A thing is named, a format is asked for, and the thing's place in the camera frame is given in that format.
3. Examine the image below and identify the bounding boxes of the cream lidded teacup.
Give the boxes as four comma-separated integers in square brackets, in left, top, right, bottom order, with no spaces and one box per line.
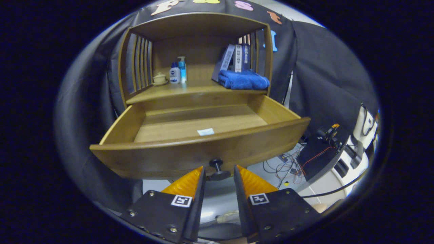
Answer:
[152,72,168,86]

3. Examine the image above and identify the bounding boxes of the blue folded towel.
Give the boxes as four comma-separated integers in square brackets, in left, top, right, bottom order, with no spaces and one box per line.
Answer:
[218,69,270,90]

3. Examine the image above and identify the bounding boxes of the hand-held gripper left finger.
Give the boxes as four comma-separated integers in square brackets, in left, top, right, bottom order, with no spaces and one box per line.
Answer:
[120,165,206,244]

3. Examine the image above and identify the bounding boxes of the black backdrop cloth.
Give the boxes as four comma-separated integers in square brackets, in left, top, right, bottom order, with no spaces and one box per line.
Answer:
[54,0,379,217]

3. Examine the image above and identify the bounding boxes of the orange and black clamp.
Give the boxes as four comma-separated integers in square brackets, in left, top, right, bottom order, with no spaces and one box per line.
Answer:
[317,124,343,149]

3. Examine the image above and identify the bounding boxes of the tripod stand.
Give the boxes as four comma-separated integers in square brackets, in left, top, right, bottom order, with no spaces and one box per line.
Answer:
[283,73,294,109]

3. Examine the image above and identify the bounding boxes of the thin floor cables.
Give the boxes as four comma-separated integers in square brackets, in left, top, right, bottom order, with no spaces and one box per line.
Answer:
[263,144,307,187]

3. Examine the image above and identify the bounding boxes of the grey spine book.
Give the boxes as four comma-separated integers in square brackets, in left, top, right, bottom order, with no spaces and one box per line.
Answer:
[212,44,236,82]

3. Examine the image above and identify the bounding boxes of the wooden drawer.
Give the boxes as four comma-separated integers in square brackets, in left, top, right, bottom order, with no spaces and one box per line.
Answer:
[90,94,311,182]

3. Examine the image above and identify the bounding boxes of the wooden cabinet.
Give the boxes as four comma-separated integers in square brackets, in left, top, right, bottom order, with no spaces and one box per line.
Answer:
[118,13,274,109]

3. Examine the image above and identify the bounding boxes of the thick black cable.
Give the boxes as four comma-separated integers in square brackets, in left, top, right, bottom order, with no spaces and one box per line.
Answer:
[300,168,368,199]

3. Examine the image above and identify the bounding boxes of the white and black device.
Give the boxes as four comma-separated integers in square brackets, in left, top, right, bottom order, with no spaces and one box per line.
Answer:
[307,104,378,199]

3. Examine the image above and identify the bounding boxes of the blue pump bottle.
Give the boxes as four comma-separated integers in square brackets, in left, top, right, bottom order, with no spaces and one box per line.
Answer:
[177,56,187,84]

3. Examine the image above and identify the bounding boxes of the white lotion bottle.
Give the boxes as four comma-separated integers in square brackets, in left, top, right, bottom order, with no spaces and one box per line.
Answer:
[169,62,181,84]

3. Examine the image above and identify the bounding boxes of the wooden countertop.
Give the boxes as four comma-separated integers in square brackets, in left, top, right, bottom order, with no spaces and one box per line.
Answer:
[126,80,268,105]

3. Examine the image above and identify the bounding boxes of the white spine book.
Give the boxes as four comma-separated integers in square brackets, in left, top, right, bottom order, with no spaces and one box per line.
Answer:
[235,45,243,73]

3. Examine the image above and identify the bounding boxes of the black round table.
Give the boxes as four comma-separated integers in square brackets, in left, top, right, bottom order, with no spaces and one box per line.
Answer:
[298,130,351,183]

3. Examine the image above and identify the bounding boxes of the dark blue spine book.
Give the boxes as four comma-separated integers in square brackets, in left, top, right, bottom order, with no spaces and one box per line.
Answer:
[242,43,251,72]

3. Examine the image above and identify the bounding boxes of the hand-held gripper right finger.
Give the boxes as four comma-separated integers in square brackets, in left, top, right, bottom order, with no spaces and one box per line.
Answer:
[233,165,321,244]

